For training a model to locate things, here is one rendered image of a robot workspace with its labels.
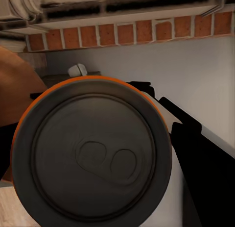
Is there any can of soda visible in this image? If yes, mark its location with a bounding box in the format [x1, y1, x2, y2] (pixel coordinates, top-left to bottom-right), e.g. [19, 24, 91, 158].
[10, 76, 172, 227]

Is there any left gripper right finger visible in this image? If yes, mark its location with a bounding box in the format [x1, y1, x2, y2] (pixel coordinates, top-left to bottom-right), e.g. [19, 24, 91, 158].
[170, 122, 235, 227]

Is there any trash can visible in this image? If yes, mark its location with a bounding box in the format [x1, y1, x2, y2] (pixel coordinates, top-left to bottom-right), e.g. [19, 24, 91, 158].
[0, 46, 47, 187]

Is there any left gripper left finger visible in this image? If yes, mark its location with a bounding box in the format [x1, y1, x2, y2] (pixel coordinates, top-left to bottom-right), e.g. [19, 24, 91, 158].
[0, 122, 19, 180]

